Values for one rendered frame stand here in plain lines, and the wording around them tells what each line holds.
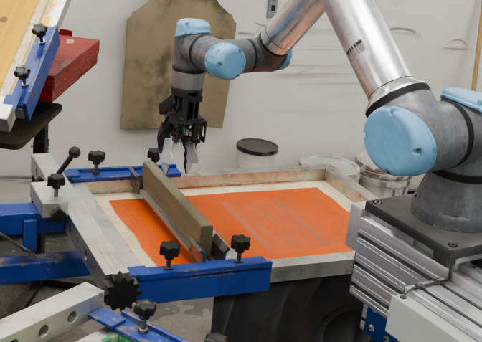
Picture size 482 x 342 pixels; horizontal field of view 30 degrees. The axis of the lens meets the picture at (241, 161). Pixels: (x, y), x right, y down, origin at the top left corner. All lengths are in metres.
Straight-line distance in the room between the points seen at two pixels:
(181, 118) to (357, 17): 0.61
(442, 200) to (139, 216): 0.90
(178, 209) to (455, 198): 0.73
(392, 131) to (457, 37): 3.57
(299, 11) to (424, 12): 3.01
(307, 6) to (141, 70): 2.34
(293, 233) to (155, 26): 2.03
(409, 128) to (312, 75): 3.15
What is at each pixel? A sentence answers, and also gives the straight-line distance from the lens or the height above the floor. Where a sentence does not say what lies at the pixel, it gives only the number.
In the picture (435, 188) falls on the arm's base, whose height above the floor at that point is 1.32.
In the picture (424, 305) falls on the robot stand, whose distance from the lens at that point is 1.53.
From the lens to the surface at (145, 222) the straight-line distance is 2.21.
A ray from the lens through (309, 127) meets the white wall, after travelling 4.66.
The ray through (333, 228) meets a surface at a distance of 2.30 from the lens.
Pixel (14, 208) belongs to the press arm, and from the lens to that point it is 2.04.
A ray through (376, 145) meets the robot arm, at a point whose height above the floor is 1.41.
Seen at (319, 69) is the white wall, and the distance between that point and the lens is 4.58.
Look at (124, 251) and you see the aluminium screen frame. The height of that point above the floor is 0.99.
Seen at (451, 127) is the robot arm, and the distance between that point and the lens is 1.50.
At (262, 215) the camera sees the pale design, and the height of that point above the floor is 0.96.
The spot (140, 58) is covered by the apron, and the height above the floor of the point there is 0.88.
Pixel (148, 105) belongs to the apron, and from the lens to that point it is 4.17.
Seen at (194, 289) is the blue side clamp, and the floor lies 0.96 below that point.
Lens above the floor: 1.85
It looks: 20 degrees down
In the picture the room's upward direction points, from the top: 7 degrees clockwise
